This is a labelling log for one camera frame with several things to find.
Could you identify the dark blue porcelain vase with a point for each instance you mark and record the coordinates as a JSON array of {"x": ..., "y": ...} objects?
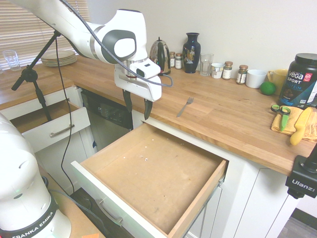
[{"x": 191, "y": 54}]

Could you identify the clear ribbed glass tumbler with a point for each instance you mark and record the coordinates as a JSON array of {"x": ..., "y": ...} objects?
[{"x": 206, "y": 65}]

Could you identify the stainless steel dishwasher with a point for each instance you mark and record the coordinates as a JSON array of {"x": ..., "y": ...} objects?
[{"x": 111, "y": 116}]

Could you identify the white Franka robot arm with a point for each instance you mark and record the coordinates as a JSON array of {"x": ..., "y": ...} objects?
[{"x": 74, "y": 24}]

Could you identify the small wooden drawer white front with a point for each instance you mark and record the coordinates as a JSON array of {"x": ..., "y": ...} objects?
[{"x": 57, "y": 124}]

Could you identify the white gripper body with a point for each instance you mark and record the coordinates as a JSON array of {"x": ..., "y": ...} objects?
[{"x": 138, "y": 88}]

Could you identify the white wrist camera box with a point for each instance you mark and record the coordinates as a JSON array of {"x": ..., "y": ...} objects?
[{"x": 146, "y": 68}]

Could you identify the wooden window blinds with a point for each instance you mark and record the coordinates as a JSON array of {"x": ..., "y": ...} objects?
[{"x": 22, "y": 29}]

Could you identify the yellow folded cloth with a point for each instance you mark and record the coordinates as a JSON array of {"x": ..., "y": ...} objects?
[{"x": 291, "y": 125}]

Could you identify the clear drinking glass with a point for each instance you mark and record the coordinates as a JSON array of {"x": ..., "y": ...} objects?
[{"x": 11, "y": 60}]

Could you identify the black Vega protein tub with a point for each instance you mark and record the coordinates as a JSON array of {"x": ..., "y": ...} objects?
[{"x": 298, "y": 81}]

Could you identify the yellow mug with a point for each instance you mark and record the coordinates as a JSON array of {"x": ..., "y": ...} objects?
[{"x": 280, "y": 78}]

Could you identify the plain white cup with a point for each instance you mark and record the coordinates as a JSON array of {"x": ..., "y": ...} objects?
[{"x": 255, "y": 79}]

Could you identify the white patterned cup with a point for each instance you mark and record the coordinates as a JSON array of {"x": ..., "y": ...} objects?
[{"x": 217, "y": 71}]

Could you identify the green spice jar copper lid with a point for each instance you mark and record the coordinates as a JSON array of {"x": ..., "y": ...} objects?
[
  {"x": 241, "y": 75},
  {"x": 227, "y": 71}
]

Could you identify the black boom stand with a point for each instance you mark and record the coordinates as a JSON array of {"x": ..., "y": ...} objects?
[{"x": 37, "y": 86}]

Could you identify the black box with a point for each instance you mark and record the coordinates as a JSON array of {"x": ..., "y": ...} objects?
[{"x": 83, "y": 198}]

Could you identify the wooden base board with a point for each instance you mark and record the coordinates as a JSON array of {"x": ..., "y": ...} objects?
[{"x": 74, "y": 218}]

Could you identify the stack of beige plates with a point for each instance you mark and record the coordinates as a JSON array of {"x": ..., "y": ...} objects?
[{"x": 59, "y": 59}]

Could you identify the large wooden drawer white front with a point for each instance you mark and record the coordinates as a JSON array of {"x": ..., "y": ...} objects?
[{"x": 153, "y": 178}]

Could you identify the white base cabinet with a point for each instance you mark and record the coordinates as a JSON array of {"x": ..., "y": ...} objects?
[
  {"x": 247, "y": 198},
  {"x": 64, "y": 158}
]

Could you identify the black clamp camera mount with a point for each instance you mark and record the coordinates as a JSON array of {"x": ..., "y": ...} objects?
[{"x": 301, "y": 176}]

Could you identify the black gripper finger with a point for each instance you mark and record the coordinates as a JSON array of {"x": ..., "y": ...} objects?
[
  {"x": 147, "y": 109},
  {"x": 128, "y": 101}
]

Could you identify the yellow knife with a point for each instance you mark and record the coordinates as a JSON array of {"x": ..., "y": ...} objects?
[{"x": 301, "y": 126}]

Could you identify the silver metal fork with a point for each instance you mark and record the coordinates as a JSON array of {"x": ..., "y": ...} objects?
[{"x": 185, "y": 106}]

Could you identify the small spice jar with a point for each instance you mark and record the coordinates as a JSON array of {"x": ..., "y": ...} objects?
[
  {"x": 172, "y": 59},
  {"x": 178, "y": 61}
]

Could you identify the green lime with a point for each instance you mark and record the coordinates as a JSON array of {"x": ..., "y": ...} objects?
[{"x": 267, "y": 88}]

